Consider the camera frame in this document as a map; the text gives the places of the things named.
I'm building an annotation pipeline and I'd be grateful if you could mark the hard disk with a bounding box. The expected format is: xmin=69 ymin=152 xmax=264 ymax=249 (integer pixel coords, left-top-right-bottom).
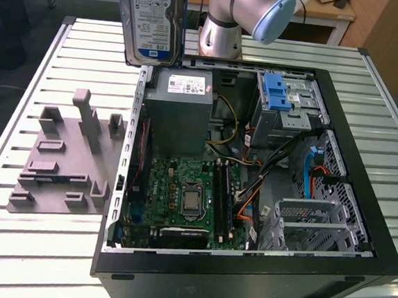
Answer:
xmin=108 ymin=0 xmax=191 ymax=72

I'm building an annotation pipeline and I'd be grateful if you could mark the metal disk bay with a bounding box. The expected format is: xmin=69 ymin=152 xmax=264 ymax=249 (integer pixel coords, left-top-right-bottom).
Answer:
xmin=258 ymin=194 xmax=371 ymax=260

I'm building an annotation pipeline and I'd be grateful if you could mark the black chair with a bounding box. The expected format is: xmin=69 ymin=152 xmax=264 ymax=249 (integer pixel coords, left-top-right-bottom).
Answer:
xmin=0 ymin=0 xmax=33 ymax=72

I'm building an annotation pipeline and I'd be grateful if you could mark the grey power supply unit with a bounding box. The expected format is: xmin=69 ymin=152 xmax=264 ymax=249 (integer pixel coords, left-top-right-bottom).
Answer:
xmin=139 ymin=64 xmax=216 ymax=161

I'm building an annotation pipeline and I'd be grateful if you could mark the grey parts rack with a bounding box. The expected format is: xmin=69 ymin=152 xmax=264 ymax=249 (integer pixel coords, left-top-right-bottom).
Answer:
xmin=4 ymin=82 xmax=132 ymax=223

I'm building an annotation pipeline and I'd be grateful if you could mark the blue plastic drive latch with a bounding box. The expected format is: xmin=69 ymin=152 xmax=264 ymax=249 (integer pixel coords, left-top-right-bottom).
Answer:
xmin=260 ymin=72 xmax=295 ymax=113

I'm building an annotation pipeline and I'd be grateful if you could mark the green motherboard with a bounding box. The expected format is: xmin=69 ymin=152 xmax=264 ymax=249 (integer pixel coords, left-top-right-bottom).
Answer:
xmin=120 ymin=152 xmax=254 ymax=258

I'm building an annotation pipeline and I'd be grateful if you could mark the CPU socket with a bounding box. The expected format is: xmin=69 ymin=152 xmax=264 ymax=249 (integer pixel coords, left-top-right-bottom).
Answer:
xmin=176 ymin=180 xmax=208 ymax=226

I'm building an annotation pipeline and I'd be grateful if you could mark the metal optical drive cage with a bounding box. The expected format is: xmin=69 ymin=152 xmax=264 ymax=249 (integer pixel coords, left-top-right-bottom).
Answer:
xmin=248 ymin=69 xmax=333 ymax=154

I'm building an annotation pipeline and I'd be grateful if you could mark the silver CPU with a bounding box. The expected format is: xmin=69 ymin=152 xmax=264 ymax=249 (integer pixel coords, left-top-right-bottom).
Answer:
xmin=182 ymin=191 xmax=203 ymax=213

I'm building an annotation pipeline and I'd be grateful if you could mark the black graphics card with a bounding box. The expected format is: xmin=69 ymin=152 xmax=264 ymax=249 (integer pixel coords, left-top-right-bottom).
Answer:
xmin=148 ymin=223 xmax=210 ymax=252

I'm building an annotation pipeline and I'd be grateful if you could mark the wooden cabinet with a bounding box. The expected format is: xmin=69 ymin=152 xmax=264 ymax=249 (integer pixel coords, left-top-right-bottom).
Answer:
xmin=336 ymin=0 xmax=398 ymax=97

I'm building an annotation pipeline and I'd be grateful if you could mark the black PC case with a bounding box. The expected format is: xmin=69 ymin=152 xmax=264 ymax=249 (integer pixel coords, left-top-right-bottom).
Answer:
xmin=87 ymin=46 xmax=398 ymax=298

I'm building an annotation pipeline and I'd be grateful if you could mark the red wire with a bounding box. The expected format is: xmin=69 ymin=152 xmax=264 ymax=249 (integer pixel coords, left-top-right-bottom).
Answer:
xmin=131 ymin=117 xmax=154 ymax=192

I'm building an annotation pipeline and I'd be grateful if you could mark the yellow wire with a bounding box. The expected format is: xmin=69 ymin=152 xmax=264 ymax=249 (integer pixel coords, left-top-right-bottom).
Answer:
xmin=206 ymin=93 xmax=242 ymax=148

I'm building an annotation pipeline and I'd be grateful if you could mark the black cable bundle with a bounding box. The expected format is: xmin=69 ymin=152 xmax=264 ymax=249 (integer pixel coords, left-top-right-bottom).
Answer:
xmin=235 ymin=128 xmax=306 ymax=207

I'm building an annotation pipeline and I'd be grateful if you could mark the orange flat wire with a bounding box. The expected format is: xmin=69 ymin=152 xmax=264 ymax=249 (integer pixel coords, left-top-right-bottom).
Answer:
xmin=236 ymin=183 xmax=263 ymax=222

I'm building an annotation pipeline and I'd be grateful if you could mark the blue wire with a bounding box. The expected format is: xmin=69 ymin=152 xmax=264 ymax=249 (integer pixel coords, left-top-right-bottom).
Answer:
xmin=300 ymin=146 xmax=325 ymax=202

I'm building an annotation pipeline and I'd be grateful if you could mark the orange wire black connector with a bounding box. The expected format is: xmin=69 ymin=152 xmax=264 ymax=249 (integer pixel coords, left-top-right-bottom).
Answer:
xmin=313 ymin=167 xmax=350 ymax=185

